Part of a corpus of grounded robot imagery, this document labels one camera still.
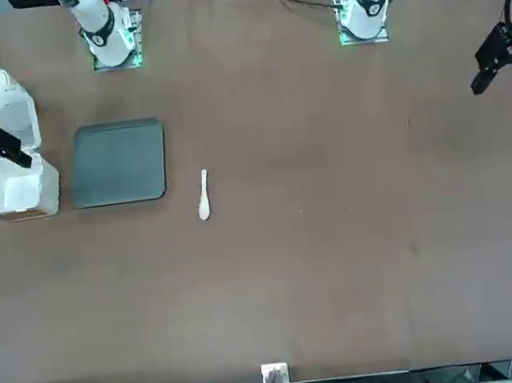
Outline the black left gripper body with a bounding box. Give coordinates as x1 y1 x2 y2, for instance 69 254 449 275
471 20 512 74

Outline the dark grey square tray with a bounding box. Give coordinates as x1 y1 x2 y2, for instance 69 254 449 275
62 114 174 211

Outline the white plastic spoon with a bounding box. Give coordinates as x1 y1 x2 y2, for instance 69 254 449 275
193 168 216 222

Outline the translucent white container lid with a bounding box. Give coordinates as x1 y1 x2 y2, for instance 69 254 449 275
0 90 44 158

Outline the white socket box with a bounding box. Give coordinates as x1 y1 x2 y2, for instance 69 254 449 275
259 360 292 383

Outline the white plastic container base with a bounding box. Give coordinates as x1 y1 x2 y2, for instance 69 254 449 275
0 140 66 224

